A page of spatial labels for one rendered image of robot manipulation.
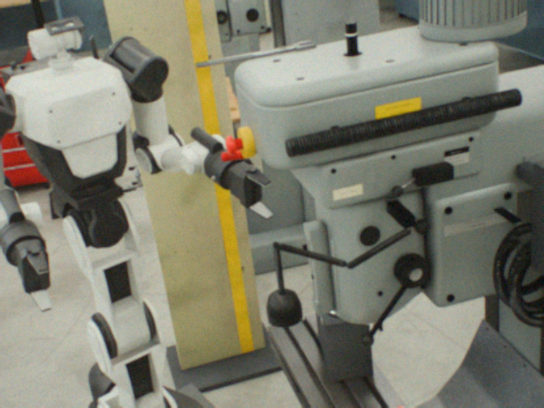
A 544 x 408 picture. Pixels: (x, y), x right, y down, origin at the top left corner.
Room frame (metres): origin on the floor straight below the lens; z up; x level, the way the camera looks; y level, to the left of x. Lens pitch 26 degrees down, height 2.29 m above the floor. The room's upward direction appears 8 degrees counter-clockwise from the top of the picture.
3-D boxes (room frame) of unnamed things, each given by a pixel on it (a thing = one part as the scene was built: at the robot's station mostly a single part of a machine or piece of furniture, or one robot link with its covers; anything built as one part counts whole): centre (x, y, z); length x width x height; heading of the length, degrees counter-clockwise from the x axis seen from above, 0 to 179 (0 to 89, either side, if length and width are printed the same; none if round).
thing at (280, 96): (1.47, -0.22, 1.81); 0.47 x 0.26 x 0.16; 103
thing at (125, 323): (1.96, 0.46, 1.19); 0.18 x 0.15 x 0.47; 121
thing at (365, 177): (1.47, -0.25, 1.68); 0.34 x 0.24 x 0.10; 103
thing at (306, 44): (1.54, -0.02, 1.89); 0.24 x 0.04 x 0.01; 101
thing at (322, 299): (1.44, -0.10, 1.45); 0.04 x 0.04 x 0.21; 13
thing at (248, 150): (1.41, 0.02, 1.76); 0.06 x 0.02 x 0.06; 13
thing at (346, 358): (1.83, -0.17, 1.02); 0.22 x 0.12 x 0.20; 2
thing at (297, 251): (1.26, -0.08, 1.58); 0.17 x 0.01 x 0.01; 48
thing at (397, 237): (1.25, -0.20, 1.58); 0.17 x 0.01 x 0.01; 129
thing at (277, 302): (1.32, -0.01, 1.45); 0.07 x 0.07 x 0.06
